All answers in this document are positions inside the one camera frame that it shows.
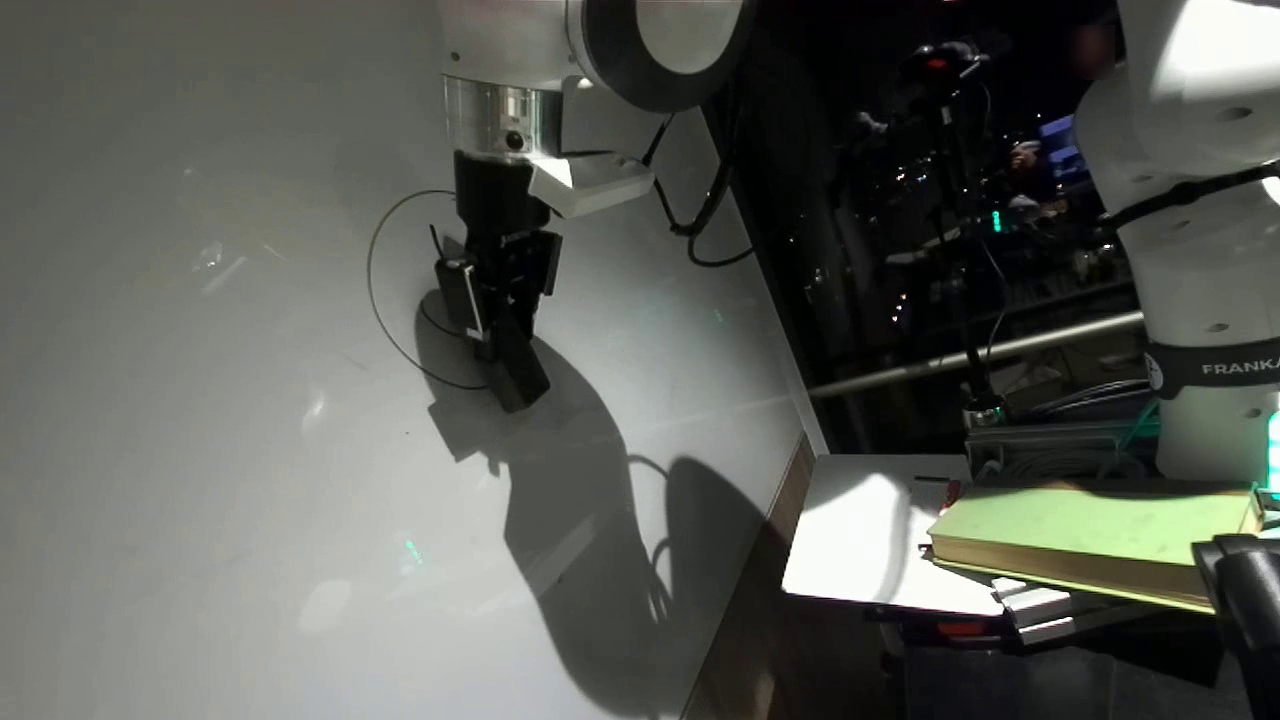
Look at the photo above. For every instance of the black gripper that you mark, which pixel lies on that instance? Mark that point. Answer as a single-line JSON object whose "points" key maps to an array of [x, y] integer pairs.
{"points": [[502, 202]]}

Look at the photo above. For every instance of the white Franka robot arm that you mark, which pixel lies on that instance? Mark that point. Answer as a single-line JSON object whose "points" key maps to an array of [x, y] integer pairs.
{"points": [[1200, 267]]}

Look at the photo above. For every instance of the black marker smiley drawing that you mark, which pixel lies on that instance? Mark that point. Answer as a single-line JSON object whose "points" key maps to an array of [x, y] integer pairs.
{"points": [[369, 281]]}

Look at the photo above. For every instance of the white table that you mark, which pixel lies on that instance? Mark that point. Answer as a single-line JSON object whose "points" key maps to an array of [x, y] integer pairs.
{"points": [[853, 535]]}

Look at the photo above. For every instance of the black tripod stand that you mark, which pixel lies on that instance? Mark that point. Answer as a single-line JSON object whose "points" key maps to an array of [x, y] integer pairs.
{"points": [[963, 243]]}

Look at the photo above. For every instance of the aluminium profile bar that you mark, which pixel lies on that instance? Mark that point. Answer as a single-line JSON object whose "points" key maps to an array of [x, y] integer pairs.
{"points": [[1033, 615]]}

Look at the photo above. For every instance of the green book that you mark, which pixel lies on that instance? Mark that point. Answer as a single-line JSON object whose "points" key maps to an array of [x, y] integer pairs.
{"points": [[1094, 535]]}

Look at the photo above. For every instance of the silver metal rail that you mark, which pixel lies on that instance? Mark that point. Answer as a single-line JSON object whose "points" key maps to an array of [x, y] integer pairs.
{"points": [[987, 349]]}

